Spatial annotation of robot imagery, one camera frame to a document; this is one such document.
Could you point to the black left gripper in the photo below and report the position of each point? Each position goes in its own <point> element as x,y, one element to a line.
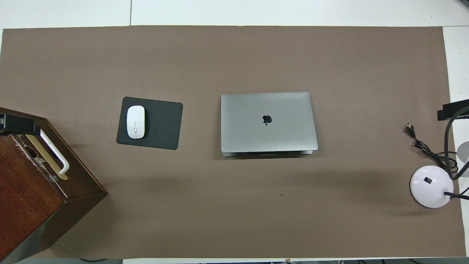
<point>10,123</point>

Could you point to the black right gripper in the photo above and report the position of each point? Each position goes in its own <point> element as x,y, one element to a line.
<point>464,104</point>

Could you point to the silver laptop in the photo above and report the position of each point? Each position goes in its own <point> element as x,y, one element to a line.
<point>269,121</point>

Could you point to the white desk lamp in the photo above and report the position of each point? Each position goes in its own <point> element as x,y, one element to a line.
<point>430,187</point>

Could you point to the brown wooden box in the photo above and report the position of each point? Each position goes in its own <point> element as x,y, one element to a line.
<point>33,205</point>

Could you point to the white computer mouse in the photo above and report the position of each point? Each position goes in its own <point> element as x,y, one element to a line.
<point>135,121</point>

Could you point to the black mouse pad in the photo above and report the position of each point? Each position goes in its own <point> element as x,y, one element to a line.
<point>163,124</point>

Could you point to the brown table mat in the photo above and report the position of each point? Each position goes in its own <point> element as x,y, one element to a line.
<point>234,212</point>

